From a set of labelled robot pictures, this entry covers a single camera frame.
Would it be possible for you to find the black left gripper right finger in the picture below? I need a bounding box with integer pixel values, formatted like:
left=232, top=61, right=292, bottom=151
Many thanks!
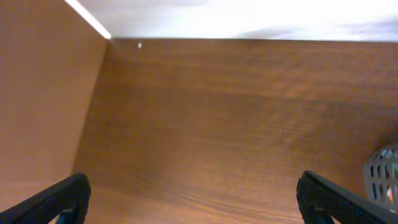
left=296, top=170, right=397, bottom=224

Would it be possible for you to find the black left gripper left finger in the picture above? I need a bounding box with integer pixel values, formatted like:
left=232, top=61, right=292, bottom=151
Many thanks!
left=1, top=173, right=91, bottom=224

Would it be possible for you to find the grey plastic basket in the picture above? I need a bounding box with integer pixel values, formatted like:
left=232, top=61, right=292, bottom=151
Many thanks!
left=363, top=143, right=397, bottom=212

